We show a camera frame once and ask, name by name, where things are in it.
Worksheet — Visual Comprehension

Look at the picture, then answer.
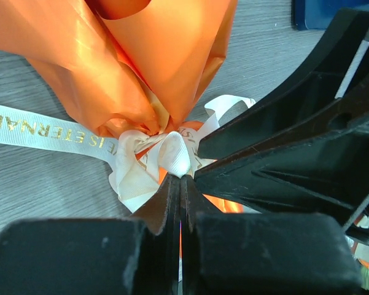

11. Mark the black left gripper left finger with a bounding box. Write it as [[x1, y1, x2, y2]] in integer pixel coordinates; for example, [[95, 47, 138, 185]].
[[0, 175, 180, 294]]

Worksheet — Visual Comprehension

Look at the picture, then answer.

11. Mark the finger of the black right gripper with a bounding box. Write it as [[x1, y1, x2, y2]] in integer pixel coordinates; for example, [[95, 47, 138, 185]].
[[198, 8, 369, 159]]

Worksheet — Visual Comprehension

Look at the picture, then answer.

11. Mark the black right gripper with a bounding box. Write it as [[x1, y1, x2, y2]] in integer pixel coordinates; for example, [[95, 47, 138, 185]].
[[193, 21, 369, 246]]

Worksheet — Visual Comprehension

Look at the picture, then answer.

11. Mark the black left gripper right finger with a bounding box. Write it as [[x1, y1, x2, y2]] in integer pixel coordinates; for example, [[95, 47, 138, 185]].
[[181, 176, 362, 294]]

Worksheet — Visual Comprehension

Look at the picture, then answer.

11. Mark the cream printed ribbon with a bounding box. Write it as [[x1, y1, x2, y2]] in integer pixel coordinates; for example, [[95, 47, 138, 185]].
[[0, 95, 256, 213]]

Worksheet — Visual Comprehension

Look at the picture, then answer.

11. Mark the orange wrapping paper sheet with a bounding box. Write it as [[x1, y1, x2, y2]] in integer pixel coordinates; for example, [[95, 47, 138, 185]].
[[0, 0, 243, 214]]

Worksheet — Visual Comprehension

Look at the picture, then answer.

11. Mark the blue plastic tray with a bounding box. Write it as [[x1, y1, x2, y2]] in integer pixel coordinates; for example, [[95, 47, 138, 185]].
[[291, 0, 369, 31]]

